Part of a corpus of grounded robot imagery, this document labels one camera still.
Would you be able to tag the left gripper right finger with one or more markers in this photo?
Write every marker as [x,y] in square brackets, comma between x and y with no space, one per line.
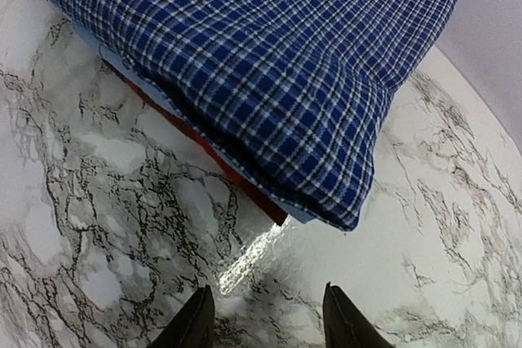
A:
[345,325]

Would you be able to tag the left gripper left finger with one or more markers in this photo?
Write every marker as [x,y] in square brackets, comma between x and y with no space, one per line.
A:
[193,325]

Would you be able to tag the shirts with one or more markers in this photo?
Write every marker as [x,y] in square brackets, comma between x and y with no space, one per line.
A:
[153,96]

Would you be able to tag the blue checked shirt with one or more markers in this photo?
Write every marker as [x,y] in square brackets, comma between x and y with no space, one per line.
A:
[292,93]

